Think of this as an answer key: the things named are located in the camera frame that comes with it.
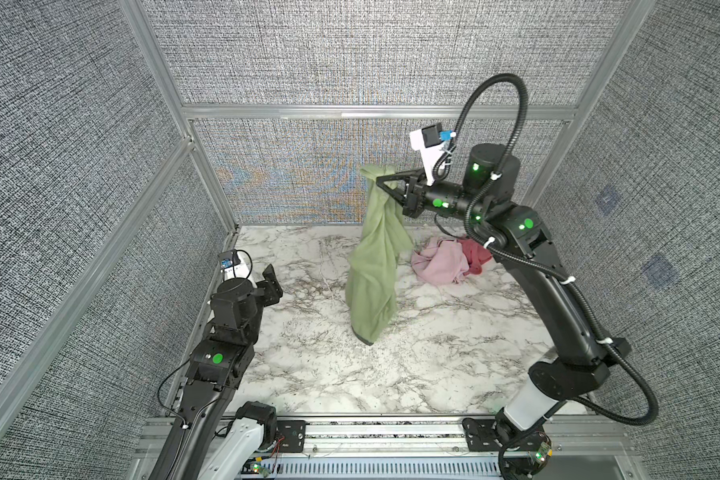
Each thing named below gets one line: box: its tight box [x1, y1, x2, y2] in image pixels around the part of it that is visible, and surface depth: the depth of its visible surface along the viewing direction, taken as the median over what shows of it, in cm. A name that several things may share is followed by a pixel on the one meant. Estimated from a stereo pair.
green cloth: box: [346, 165, 414, 345], surface depth 70 cm
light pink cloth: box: [411, 236, 469, 286], surface depth 102 cm
